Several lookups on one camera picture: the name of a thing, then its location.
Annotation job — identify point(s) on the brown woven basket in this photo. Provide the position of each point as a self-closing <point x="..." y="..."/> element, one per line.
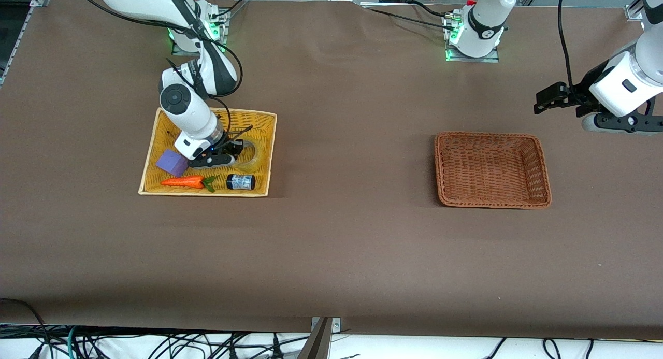
<point x="492" y="170"/>

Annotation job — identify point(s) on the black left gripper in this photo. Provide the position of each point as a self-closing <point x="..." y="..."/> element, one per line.
<point x="581" y="93"/>

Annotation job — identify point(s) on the small black blue can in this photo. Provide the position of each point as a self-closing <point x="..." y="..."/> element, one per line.
<point x="241" y="182"/>

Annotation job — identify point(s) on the brown table cover sheet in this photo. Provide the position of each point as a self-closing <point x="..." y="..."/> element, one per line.
<point x="336" y="245"/>

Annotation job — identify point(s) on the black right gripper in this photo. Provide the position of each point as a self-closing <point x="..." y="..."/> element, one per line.
<point x="231" y="146"/>

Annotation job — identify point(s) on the dark grey metal strut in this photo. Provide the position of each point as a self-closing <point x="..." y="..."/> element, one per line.
<point x="316" y="346"/>

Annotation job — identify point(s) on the clear tape roll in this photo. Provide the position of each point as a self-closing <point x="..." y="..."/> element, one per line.
<point x="255" y="162"/>

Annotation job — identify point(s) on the purple cube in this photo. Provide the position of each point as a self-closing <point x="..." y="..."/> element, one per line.
<point x="170" y="165"/>

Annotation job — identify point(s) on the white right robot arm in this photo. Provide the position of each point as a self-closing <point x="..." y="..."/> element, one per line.
<point x="181" y="102"/>

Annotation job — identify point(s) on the orange toy carrot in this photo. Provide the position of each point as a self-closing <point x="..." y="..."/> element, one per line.
<point x="184" y="182"/>

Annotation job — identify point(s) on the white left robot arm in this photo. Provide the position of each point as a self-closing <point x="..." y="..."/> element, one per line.
<point x="621" y="79"/>

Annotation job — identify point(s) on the silver metal bracket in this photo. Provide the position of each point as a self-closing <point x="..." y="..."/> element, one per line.
<point x="336" y="325"/>

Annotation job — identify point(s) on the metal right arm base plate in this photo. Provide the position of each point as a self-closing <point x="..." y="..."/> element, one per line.
<point x="222" y="35"/>

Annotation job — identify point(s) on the yellow woven basket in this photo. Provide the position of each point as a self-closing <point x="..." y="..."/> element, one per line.
<point x="259" y="126"/>

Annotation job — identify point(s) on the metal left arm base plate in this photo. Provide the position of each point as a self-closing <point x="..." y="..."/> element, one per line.
<point x="476" y="60"/>

